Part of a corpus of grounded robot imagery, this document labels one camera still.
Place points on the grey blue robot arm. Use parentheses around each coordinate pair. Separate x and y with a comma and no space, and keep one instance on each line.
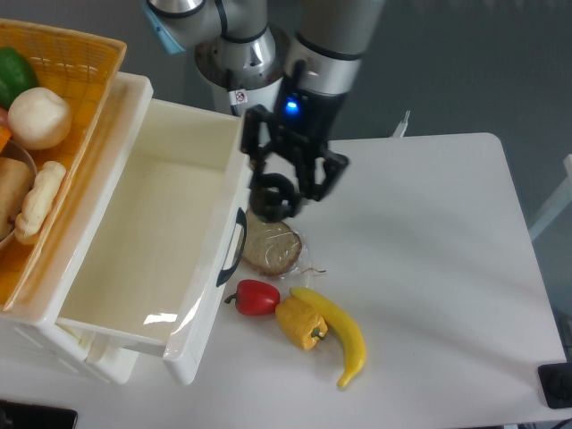
(325,52)

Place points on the brown bread loaf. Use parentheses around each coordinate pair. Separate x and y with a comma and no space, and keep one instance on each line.
(16,181)

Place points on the white plastic drawer cabinet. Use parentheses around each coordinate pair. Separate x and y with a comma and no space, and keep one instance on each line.
(31,333)

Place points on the yellow bell pepper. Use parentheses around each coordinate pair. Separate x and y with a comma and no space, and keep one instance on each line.
(301,323)

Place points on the yellow banana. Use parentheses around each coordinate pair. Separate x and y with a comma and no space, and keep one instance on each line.
(346,328)

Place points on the pale twisted bread roll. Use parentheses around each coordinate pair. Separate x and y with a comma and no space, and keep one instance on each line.
(37,203)

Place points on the wrapped brown bread slice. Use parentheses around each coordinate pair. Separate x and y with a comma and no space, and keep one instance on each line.
(274,250)

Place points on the orange plastic basket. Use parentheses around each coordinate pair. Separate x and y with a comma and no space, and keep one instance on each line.
(80,68)

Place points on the black device bottom left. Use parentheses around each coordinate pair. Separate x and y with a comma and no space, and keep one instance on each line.
(29,416)

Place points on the open white upper drawer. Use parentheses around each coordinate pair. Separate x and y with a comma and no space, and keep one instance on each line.
(148,281)

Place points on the red bell pepper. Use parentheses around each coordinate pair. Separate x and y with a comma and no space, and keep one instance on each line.
(253,297)

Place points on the dark purple mangosteen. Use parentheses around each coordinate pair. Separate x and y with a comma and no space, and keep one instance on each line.
(273,197)

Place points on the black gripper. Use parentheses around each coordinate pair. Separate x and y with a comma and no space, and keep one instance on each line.
(298,131)

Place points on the round white bun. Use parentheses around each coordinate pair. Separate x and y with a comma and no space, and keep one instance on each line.
(39,119)

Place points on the orange carrot piece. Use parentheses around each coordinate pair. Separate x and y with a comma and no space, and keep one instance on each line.
(5,135)

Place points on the black device right edge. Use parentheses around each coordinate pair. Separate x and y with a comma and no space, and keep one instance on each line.
(556,384)

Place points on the green bell pepper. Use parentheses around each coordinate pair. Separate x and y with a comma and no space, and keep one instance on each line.
(17,76)

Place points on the dark blue drawer handle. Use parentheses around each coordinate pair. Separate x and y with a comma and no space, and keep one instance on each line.
(235,249)

